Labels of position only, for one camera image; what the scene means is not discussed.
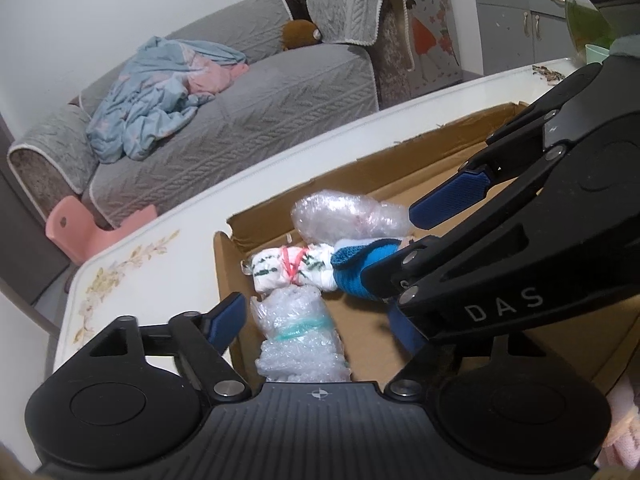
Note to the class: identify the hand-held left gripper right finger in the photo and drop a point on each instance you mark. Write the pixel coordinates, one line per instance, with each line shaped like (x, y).
(406, 335)

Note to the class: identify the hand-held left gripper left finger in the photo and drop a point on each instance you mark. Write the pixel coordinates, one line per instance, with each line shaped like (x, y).
(227, 318)

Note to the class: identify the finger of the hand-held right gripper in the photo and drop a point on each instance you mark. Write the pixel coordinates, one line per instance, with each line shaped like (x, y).
(450, 200)
(400, 276)

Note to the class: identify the brown cardboard box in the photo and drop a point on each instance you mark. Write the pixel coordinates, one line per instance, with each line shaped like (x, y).
(372, 332)

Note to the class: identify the blue knit sock bundle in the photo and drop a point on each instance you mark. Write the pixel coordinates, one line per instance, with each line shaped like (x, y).
(350, 272)

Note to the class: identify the white sock bundle red band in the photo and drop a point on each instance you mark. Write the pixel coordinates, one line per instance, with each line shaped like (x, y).
(270, 270)

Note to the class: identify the bubble wrap bundle green band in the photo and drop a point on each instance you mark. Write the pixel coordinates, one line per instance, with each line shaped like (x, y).
(295, 342)

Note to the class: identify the clear plastic wrapped bundle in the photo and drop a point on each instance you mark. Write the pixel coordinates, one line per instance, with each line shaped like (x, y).
(340, 215)

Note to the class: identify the light green cup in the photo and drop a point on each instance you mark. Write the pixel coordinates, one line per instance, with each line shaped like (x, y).
(595, 54)

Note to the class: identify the sticker-decorated white refrigerator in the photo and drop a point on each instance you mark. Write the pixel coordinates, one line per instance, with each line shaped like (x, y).
(430, 35)

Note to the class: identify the glass fish bowl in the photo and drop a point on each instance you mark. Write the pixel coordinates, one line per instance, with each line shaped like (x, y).
(585, 20)

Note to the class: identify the pink plastic stool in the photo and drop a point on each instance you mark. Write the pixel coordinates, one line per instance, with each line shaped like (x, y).
(70, 225)

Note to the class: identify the grey quilted sofa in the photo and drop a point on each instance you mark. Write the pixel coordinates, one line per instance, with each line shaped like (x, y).
(280, 110)

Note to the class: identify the dark grey furniture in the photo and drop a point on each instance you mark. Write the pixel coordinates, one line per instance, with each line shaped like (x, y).
(30, 240)

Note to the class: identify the grey quilted armrest cover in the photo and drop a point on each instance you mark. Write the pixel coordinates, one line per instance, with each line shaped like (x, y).
(350, 5)
(55, 135)

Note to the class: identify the brown plush toy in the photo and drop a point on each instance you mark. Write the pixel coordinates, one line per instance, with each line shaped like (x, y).
(300, 34)

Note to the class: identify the light blue blanket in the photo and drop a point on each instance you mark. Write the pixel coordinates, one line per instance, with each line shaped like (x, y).
(145, 110)

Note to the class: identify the person's pink clothing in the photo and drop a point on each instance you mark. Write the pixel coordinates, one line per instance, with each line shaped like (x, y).
(625, 420)

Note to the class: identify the pink cloth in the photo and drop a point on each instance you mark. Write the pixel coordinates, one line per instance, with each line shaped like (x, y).
(210, 77)

